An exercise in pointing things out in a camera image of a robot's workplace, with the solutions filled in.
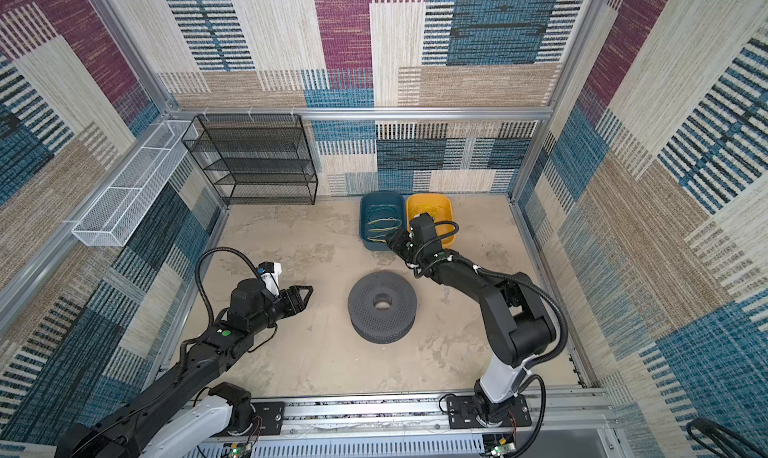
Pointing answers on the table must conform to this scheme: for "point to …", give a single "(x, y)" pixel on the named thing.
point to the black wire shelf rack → (255, 158)
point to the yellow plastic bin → (446, 215)
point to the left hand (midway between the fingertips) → (307, 287)
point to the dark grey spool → (386, 326)
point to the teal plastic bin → (382, 215)
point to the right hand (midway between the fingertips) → (387, 242)
